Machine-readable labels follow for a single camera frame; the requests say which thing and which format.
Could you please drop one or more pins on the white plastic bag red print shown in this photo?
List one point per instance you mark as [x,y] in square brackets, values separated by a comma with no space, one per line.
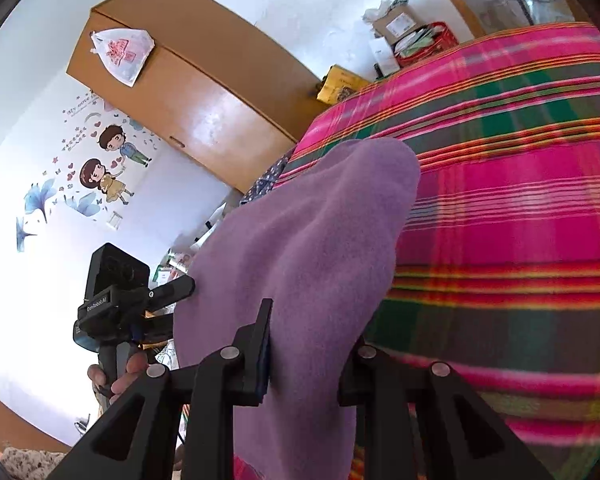
[122,55]

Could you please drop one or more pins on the person's left hand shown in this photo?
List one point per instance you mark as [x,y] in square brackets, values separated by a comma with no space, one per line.
[130,367]

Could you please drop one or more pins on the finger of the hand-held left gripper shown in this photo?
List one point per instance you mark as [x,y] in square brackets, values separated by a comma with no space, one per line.
[172,292]

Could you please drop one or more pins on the wooden wardrobe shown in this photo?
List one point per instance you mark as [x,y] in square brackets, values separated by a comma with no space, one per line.
[205,90]

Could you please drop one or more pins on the pink green plaid blanket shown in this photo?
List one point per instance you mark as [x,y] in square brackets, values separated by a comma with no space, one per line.
[505,210]

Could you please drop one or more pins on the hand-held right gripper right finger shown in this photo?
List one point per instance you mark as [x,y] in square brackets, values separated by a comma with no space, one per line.
[352,367]

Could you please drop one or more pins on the yellow bag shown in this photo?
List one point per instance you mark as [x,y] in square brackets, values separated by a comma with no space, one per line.
[340,85]

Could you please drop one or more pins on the cartoon wall sticker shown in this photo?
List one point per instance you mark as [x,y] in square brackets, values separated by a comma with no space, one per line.
[100,175]

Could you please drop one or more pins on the dark floral garment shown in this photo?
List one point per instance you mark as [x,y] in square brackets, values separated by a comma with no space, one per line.
[270,175]

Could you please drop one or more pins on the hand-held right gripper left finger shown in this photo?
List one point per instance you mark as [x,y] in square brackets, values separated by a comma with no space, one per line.
[264,360]

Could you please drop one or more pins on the cardboard box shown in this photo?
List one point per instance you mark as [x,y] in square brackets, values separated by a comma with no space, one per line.
[400,25]

